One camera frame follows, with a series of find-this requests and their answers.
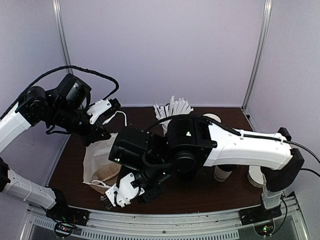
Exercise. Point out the brown paper bag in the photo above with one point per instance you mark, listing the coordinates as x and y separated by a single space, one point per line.
98 171

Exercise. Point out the white scalloped bowl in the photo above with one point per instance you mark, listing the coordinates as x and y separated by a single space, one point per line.
255 176

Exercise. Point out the paper cup holding straws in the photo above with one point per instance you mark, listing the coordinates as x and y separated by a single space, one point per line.
165 128

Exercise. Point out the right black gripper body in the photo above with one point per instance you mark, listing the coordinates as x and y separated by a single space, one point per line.
151 195

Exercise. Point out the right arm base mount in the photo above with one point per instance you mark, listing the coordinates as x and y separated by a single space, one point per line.
262 219

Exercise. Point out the aluminium front rail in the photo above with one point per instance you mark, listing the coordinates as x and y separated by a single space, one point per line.
219 225

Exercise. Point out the white paper coffee cup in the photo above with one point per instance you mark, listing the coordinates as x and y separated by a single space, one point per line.
222 172

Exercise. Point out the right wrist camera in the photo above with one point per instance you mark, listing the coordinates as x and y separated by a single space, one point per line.
122 194

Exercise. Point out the stack of white paper cups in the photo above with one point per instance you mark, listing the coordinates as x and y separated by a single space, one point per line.
213 116

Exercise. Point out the right metal wall post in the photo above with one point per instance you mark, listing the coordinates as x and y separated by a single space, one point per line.
263 35

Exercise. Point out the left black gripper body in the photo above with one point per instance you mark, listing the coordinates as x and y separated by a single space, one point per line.
97 130

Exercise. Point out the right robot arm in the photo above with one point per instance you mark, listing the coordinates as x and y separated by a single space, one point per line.
194 141

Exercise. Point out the left metal wall post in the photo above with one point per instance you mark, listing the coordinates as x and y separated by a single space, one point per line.
61 31

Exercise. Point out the metal wall post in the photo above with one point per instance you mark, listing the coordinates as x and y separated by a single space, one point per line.
263 35
61 31

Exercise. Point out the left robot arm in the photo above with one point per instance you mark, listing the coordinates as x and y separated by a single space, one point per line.
67 106

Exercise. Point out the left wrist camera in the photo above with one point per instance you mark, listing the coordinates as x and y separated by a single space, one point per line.
102 107

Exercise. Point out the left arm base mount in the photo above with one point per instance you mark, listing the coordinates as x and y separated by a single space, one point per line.
67 220

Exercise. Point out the bundle of wrapped straws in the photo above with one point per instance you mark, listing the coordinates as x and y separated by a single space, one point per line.
173 108

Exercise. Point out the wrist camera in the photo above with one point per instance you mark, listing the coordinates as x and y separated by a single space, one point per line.
122 194
102 107

